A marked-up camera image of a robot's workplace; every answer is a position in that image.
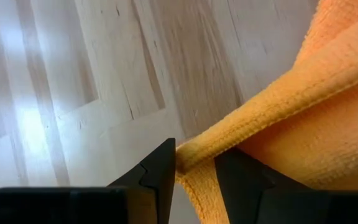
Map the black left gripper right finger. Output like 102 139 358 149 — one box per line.
214 147 310 224

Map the orange microfiber towel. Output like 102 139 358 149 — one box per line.
175 0 358 224

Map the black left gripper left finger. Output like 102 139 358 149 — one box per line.
107 138 177 224

